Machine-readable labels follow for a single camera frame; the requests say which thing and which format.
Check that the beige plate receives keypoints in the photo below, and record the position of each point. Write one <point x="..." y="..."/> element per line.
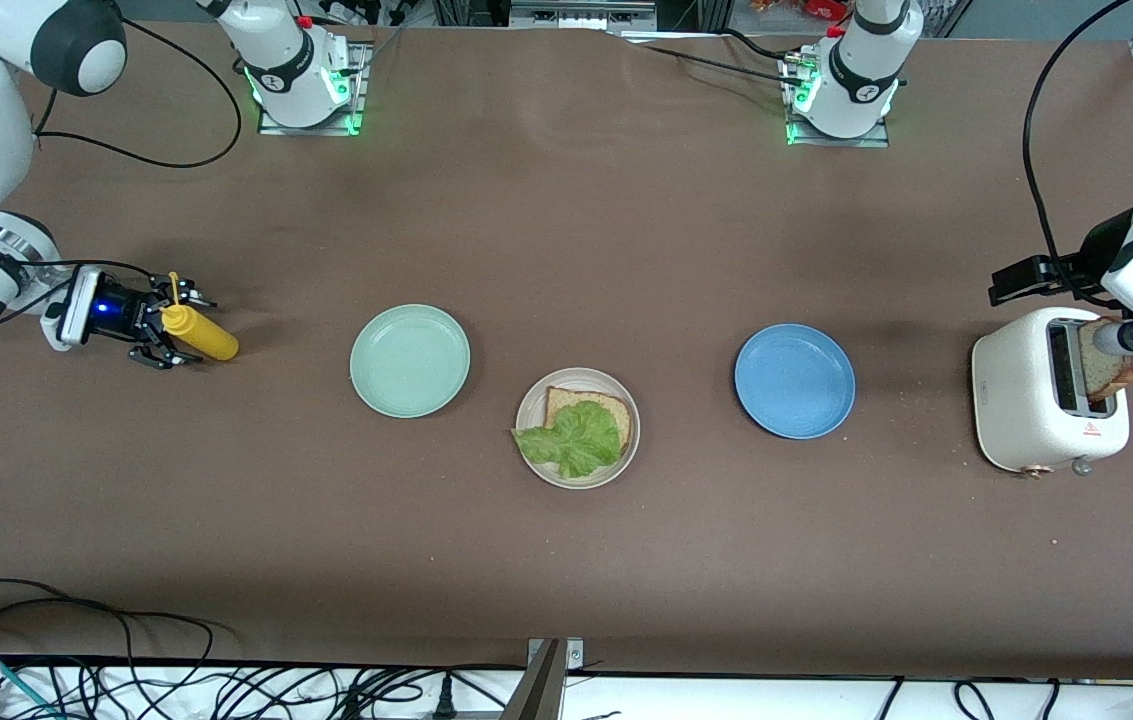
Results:
<point x="531" y="410"/>

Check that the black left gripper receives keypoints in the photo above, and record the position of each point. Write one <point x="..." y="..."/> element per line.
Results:
<point x="1094" y="255"/>

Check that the yellow mustard squeeze bottle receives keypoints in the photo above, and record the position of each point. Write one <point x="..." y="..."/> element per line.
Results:
<point x="206" y="340"/>

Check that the black power plug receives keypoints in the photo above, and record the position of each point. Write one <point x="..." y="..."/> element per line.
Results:
<point x="443" y="700"/>

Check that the grey metal box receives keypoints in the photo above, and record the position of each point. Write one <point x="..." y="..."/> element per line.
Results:
<point x="581" y="12"/>

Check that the light green plate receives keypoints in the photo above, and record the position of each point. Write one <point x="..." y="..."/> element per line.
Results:
<point x="410" y="360"/>

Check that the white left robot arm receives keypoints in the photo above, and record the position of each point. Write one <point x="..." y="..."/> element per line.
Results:
<point x="861" y="70"/>

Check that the brown bread slice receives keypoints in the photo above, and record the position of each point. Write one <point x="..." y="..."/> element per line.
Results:
<point x="1106" y="380"/>
<point x="576" y="396"/>

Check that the red snack packaging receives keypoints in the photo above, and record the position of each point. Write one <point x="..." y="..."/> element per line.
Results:
<point x="806" y="8"/>

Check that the brown table cover sheet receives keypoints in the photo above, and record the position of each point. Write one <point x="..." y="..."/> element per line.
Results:
<point x="626" y="560"/>

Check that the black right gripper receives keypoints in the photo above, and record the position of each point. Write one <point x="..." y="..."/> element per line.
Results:
<point x="129" y="315"/>

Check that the white toaster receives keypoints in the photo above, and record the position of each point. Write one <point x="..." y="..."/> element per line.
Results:
<point x="1016" y="400"/>

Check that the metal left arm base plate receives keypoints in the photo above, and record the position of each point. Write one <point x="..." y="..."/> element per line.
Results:
<point x="841" y="141"/>

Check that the green lettuce leaf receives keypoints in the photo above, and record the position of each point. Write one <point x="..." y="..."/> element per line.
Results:
<point x="581" y="440"/>

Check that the blue plate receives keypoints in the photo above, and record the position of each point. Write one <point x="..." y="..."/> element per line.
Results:
<point x="795" y="381"/>

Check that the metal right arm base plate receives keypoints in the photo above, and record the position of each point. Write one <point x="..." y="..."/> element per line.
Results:
<point x="311" y="128"/>

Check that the grey metal bracket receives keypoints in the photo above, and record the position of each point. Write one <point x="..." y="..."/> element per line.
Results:
<point x="541" y="690"/>

